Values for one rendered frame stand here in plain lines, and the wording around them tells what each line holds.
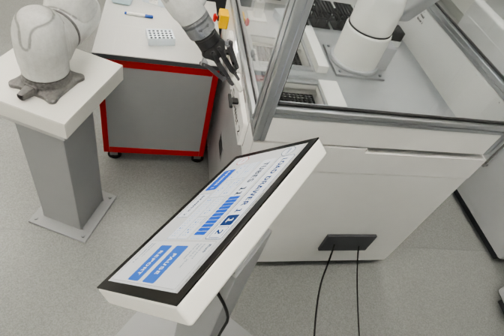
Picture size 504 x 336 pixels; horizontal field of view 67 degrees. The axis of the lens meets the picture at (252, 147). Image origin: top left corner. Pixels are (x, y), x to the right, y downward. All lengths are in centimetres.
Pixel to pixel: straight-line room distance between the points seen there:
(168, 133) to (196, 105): 26
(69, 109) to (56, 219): 82
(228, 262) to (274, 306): 131
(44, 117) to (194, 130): 92
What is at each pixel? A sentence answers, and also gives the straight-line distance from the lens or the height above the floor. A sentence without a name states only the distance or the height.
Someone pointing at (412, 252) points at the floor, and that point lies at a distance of 252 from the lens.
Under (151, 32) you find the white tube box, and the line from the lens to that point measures 192.
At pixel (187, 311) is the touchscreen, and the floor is 119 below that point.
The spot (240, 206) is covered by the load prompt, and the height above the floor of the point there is 115.
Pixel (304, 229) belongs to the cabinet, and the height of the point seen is 39.
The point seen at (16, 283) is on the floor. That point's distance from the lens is 204.
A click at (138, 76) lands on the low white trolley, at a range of 189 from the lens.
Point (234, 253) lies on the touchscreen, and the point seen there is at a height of 119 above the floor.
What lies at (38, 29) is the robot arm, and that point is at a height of 108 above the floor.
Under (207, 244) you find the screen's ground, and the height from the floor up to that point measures 115.
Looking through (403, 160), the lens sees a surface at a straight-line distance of 152.
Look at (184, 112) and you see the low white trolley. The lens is 203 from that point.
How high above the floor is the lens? 181
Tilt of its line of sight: 45 degrees down
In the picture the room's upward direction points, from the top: 18 degrees clockwise
